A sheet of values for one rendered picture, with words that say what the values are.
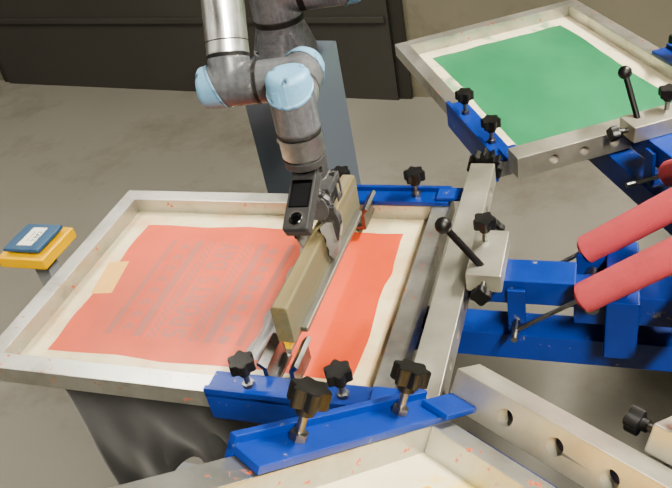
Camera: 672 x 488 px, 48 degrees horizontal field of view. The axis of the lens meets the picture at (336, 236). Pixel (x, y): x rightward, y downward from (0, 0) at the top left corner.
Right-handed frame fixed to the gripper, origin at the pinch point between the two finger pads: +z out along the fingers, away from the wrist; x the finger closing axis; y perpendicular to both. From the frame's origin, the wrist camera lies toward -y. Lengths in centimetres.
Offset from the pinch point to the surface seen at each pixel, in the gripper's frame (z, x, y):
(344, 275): 9.5, -1.1, 5.8
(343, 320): 9.4, -4.6, -6.7
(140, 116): 107, 218, 256
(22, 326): 6, 57, -19
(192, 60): 86, 191, 288
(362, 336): 9.4, -9.1, -10.4
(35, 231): 8, 77, 14
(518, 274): 0.8, -35.3, -1.4
